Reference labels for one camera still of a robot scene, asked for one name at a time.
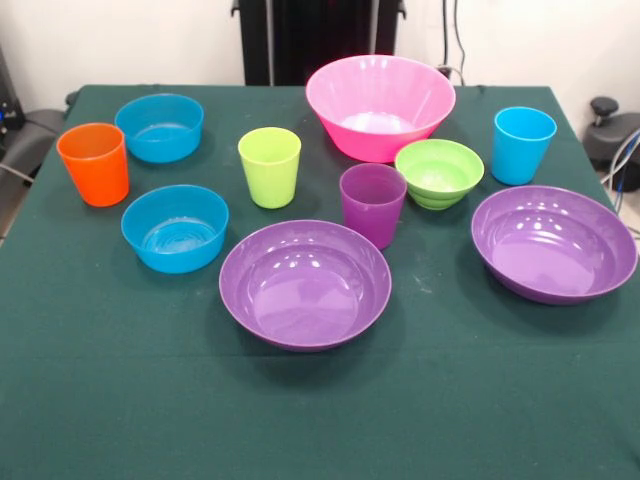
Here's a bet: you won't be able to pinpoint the green ribbed bowl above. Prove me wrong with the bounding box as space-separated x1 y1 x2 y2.
394 138 485 211

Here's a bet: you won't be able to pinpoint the purple cup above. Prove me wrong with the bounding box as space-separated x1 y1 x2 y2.
339 162 408 251

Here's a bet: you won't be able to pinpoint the purple bowl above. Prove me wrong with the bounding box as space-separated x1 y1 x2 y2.
218 219 393 354
470 185 639 306

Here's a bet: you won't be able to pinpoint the lime green cup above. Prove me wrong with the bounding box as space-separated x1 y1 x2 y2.
237 126 303 210

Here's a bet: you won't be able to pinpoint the blue bowl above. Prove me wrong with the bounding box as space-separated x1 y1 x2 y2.
114 93 205 164
120 184 230 275

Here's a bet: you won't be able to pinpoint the large pink bowl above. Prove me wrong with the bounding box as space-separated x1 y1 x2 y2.
305 54 457 165

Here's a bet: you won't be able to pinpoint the dark green tablecloth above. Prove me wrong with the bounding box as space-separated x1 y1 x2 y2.
0 83 640 480

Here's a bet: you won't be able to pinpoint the blue cup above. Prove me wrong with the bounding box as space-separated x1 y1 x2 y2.
490 106 558 187

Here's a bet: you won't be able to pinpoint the orange cup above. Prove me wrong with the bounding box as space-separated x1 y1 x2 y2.
55 122 131 208

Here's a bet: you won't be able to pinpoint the grey chair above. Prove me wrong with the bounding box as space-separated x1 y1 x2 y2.
0 107 67 182

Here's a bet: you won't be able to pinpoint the dark grey base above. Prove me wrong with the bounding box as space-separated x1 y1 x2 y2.
583 112 640 174

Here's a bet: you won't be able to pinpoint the black knob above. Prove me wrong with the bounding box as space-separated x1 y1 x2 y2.
588 96 622 132

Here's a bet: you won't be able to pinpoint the black equipment box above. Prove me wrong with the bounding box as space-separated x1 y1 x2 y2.
0 44 26 151

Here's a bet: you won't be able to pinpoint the black wall cable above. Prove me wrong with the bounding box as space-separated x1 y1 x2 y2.
437 0 468 86

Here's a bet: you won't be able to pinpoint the blue and grey cables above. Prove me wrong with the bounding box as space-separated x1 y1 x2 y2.
599 127 640 236

